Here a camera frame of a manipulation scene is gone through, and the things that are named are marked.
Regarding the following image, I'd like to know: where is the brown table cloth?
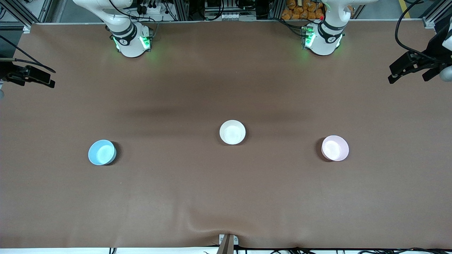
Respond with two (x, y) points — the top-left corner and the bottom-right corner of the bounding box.
(0, 20), (452, 249)

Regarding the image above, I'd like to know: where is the aluminium frame post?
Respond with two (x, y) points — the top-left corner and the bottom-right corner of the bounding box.
(268, 0), (283, 19)
(175, 0), (190, 21)

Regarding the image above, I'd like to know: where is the white power strip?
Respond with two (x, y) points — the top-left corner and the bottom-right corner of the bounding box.
(136, 0), (166, 16)

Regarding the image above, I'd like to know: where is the metal bracket with post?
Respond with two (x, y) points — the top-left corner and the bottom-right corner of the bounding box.
(218, 234), (239, 254)

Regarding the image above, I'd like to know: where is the pink bowl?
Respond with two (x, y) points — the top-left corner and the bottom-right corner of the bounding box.
(321, 135), (350, 162)

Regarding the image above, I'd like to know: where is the white bowl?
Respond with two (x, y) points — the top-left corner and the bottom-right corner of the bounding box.
(219, 120), (246, 145)

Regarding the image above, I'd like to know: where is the blue bowl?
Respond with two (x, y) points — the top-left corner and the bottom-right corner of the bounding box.
(88, 139), (117, 166)

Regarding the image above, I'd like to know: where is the aluminium frame profile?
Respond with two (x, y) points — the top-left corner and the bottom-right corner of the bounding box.
(422, 0), (452, 29)
(0, 0), (57, 33)

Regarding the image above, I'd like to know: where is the orange objects pile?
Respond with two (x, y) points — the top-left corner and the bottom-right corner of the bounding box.
(281, 0), (326, 20)

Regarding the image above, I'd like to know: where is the electronics box with wiring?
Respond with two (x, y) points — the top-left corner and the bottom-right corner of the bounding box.
(204, 0), (257, 20)

